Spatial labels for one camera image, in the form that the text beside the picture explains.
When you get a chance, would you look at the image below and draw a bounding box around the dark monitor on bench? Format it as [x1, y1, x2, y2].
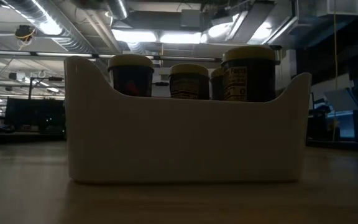
[4, 98, 67, 134]

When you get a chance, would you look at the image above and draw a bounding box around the white ceiling air unit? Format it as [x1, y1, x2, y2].
[315, 0, 358, 18]

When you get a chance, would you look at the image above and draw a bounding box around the rectangular silver air duct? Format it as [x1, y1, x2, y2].
[225, 0, 298, 44]

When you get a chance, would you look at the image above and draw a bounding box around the long horizontal silver pipe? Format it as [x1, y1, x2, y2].
[0, 49, 281, 65]

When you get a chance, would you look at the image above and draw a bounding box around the narrow round silver duct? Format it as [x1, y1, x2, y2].
[106, 0, 130, 20]

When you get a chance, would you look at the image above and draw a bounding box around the black office chair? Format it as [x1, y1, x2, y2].
[308, 99, 332, 141]

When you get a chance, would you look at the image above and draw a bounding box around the white tilted panel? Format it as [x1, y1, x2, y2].
[323, 87, 358, 113]

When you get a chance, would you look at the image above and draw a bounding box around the glass window dark frame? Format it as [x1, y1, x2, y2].
[334, 73, 358, 139]

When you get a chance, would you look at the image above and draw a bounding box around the yellow hanging cable reel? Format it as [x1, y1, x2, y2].
[14, 24, 36, 50]

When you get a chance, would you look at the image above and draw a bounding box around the bright ceiling light panel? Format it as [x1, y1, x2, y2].
[159, 30, 208, 44]
[112, 29, 158, 43]

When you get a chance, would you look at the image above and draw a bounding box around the yellow-lid brown spice jar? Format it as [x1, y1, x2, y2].
[168, 63, 211, 100]
[107, 54, 155, 97]
[221, 45, 278, 103]
[209, 67, 226, 101]

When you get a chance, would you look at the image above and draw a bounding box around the white plastic handled bin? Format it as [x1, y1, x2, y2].
[63, 55, 313, 184]

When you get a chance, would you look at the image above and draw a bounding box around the grey ceiling junction box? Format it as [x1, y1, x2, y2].
[180, 9, 202, 29]

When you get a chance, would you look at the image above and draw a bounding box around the round silver air duct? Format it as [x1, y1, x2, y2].
[3, 0, 94, 54]

